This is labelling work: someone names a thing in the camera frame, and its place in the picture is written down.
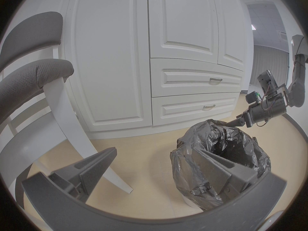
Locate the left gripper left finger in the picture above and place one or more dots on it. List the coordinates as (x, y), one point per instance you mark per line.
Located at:
(96, 172)

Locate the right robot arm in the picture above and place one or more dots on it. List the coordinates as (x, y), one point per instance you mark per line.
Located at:
(298, 88)

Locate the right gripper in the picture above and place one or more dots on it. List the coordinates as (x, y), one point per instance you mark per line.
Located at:
(269, 109)

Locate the white wardrobe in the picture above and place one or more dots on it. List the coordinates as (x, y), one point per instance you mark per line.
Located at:
(108, 68)

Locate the white chair grey cushions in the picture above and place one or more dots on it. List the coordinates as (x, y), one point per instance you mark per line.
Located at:
(36, 80)

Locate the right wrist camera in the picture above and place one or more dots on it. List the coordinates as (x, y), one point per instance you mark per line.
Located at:
(252, 98)

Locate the black plastic bag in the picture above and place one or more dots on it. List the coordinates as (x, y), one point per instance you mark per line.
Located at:
(187, 157)

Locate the pale curtain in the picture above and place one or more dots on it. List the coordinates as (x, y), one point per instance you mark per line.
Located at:
(269, 66)

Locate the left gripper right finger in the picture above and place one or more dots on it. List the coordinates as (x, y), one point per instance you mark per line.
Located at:
(216, 172)

